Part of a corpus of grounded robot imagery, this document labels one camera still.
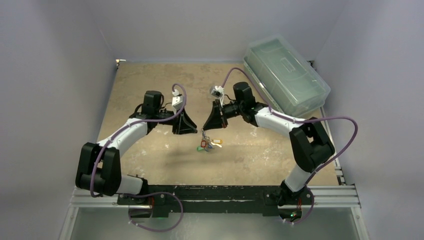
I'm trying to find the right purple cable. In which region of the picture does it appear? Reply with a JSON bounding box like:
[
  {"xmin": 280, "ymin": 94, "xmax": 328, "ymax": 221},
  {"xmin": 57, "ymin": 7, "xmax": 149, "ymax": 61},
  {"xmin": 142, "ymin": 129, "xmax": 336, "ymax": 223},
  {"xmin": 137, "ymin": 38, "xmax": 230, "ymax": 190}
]
[{"xmin": 220, "ymin": 67, "xmax": 359, "ymax": 226}]

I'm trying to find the yellow key tag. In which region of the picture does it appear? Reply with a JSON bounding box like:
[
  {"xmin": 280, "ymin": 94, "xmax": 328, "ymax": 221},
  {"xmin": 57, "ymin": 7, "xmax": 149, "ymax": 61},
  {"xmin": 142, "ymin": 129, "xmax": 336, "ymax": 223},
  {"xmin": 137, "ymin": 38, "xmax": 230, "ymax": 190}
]
[{"xmin": 211, "ymin": 139, "xmax": 223, "ymax": 148}]

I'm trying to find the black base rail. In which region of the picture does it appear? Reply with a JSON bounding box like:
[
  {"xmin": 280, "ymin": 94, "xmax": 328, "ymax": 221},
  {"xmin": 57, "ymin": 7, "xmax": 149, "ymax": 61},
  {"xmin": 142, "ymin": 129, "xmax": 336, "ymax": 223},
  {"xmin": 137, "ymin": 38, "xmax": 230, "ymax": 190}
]
[{"xmin": 117, "ymin": 185, "xmax": 314, "ymax": 221}]

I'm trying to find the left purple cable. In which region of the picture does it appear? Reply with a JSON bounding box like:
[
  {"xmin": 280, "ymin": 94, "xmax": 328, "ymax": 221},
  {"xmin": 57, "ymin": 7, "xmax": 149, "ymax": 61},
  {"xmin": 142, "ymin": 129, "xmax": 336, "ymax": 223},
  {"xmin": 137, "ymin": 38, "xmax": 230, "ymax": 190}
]
[{"xmin": 89, "ymin": 82, "xmax": 188, "ymax": 233}]

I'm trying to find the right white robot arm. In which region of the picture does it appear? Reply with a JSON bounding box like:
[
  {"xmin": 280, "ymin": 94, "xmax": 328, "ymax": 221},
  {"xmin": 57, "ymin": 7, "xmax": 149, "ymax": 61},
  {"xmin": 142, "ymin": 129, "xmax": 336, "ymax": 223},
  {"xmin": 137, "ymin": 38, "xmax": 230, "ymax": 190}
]
[{"xmin": 202, "ymin": 82, "xmax": 335, "ymax": 205}]

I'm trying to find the metal keyring holder with keys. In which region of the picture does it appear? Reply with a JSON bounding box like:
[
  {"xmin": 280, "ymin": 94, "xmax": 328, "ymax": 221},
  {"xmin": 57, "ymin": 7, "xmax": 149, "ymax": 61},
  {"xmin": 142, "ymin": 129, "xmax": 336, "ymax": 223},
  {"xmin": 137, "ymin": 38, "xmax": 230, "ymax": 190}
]
[{"xmin": 198, "ymin": 128, "xmax": 223, "ymax": 152}]

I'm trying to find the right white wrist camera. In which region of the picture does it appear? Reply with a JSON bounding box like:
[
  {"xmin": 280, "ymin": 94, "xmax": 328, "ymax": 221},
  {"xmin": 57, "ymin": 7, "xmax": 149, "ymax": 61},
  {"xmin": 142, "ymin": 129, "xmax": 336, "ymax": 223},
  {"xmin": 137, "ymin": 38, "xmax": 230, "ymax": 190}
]
[{"xmin": 210, "ymin": 85, "xmax": 225, "ymax": 107}]

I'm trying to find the purple cable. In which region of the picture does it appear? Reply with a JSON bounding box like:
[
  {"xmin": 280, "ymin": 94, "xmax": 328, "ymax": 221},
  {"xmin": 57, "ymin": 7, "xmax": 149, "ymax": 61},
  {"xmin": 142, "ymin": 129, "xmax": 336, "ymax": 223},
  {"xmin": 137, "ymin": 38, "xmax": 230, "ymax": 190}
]
[
  {"xmin": 220, "ymin": 67, "xmax": 359, "ymax": 226},
  {"xmin": 89, "ymin": 82, "xmax": 188, "ymax": 233}
]

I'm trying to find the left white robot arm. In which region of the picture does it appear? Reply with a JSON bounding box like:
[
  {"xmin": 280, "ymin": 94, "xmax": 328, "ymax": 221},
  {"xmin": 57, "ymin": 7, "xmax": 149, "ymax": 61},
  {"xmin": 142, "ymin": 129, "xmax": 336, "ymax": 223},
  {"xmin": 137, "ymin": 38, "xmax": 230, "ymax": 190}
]
[{"xmin": 75, "ymin": 89, "xmax": 198, "ymax": 205}]

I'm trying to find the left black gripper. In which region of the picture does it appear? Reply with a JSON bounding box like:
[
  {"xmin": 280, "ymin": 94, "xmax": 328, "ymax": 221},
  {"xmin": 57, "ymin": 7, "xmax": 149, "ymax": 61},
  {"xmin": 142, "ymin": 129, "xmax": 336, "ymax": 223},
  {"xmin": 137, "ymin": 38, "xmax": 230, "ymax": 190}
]
[{"xmin": 154, "ymin": 106, "xmax": 197, "ymax": 135}]

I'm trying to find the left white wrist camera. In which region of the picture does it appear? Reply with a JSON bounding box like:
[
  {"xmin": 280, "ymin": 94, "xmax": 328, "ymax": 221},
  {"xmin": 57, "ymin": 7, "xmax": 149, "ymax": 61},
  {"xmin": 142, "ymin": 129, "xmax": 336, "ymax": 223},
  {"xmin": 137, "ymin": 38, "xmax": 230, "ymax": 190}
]
[{"xmin": 171, "ymin": 89, "xmax": 185, "ymax": 115}]

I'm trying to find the clear plastic storage box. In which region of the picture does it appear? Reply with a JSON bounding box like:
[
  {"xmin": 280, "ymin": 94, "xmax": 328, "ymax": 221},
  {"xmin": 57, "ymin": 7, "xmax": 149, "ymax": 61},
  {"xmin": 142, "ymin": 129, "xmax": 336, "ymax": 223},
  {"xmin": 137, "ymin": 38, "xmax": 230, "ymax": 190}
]
[{"xmin": 243, "ymin": 35, "xmax": 331, "ymax": 118}]

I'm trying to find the aluminium frame rail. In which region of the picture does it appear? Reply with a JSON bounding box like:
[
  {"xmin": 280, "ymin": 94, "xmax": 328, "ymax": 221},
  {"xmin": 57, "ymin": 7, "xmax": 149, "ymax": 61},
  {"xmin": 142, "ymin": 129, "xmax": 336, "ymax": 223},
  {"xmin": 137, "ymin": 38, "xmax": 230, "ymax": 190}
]
[{"xmin": 59, "ymin": 185, "xmax": 369, "ymax": 240}]

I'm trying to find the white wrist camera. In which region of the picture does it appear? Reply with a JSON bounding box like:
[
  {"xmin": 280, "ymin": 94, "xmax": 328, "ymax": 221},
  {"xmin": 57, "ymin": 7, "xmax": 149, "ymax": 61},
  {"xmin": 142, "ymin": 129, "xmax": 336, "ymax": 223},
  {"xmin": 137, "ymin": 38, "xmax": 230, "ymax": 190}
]
[
  {"xmin": 171, "ymin": 89, "xmax": 185, "ymax": 115},
  {"xmin": 210, "ymin": 85, "xmax": 225, "ymax": 107}
]

